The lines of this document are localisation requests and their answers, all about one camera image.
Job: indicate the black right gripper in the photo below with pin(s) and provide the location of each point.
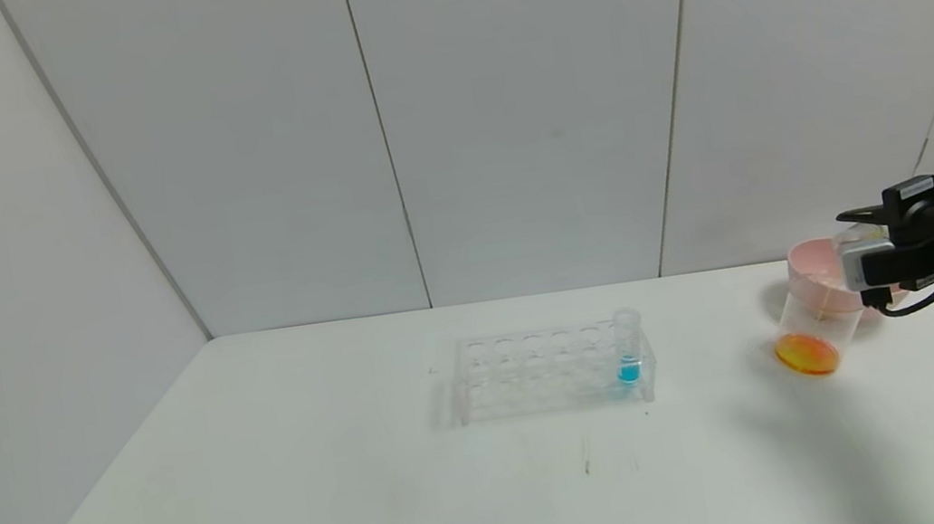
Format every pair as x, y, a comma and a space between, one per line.
930, 242

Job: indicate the clear plastic beaker cup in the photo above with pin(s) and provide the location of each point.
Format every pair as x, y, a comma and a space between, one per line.
804, 353

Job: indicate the blue pigment test tube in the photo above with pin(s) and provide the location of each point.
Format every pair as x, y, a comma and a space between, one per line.
630, 372

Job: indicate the clear plastic test tube rack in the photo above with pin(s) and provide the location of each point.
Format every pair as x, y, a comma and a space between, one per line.
501, 376

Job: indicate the pink bowl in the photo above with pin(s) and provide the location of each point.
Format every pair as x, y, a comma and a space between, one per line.
809, 259

